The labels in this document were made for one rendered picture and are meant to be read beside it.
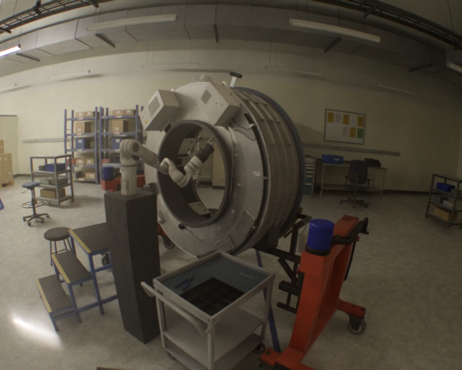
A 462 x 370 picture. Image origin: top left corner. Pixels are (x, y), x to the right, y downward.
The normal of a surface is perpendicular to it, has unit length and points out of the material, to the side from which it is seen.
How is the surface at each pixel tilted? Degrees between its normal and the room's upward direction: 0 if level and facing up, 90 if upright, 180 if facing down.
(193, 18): 90
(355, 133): 90
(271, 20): 90
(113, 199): 90
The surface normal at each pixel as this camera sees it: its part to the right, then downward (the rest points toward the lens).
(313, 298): -0.64, 0.13
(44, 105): 0.00, 0.20
